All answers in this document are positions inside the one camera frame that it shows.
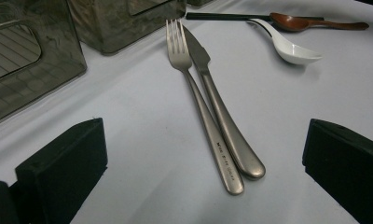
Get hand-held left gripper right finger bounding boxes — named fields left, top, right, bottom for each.
left=301, top=118, right=373, bottom=224

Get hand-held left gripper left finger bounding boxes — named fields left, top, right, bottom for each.
left=15, top=117, right=108, bottom=224

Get smoky clear plastic bin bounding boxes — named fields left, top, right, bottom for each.
left=66, top=0, right=187, bottom=56
left=186, top=0, right=214, bottom=7
left=0, top=0, right=89, bottom=129

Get steel table knife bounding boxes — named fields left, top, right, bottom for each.
left=182, top=24, right=267, bottom=181

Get white ceramic spoon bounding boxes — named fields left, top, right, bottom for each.
left=248, top=18, right=324, bottom=66

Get steel fork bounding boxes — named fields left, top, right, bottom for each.
left=165, top=19, right=245, bottom=197

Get brown wooden spoon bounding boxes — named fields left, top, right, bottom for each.
left=269, top=11, right=370, bottom=34

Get black chopstick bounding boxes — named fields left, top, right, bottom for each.
left=185, top=11, right=325, bottom=21
left=185, top=12, right=325, bottom=22

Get white table cover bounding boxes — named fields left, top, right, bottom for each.
left=0, top=0, right=373, bottom=224

